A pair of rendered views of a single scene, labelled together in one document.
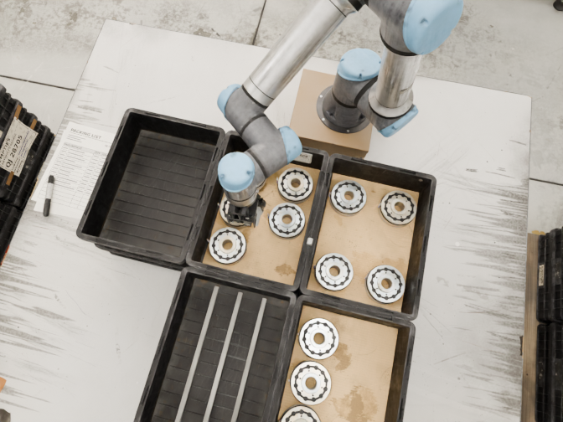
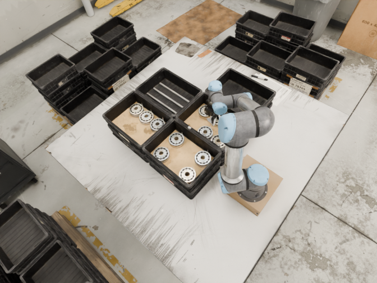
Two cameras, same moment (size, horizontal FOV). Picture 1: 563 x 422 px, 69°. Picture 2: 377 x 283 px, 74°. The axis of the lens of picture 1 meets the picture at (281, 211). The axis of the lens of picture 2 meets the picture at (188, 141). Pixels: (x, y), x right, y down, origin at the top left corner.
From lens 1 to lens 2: 1.16 m
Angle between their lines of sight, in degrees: 44
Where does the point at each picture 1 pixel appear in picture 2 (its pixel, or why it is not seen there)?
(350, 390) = (136, 128)
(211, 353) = (173, 97)
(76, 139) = (281, 90)
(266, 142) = (221, 97)
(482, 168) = (190, 249)
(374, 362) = (139, 140)
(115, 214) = (237, 86)
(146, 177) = not seen: hidden behind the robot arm
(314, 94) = not seen: hidden behind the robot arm
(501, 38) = not seen: outside the picture
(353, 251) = (180, 152)
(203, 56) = (312, 147)
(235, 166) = (215, 83)
